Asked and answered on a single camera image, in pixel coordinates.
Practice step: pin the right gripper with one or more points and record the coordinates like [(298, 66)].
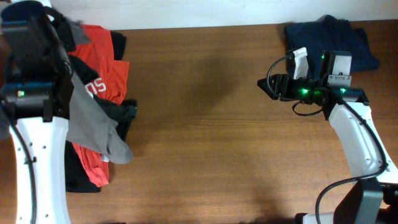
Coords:
[(277, 81)]

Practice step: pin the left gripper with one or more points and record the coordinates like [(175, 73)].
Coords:
[(65, 30)]

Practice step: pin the grey shorts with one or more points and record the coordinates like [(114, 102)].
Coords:
[(92, 128)]

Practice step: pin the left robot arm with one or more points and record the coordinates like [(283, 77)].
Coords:
[(35, 101)]

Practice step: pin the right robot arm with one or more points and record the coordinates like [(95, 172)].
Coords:
[(373, 197)]

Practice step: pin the red t-shirt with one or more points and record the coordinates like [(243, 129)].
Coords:
[(104, 54)]

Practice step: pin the folded navy blue garment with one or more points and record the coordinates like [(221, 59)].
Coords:
[(330, 33)]

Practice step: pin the black t-shirt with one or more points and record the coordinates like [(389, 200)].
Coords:
[(75, 179)]

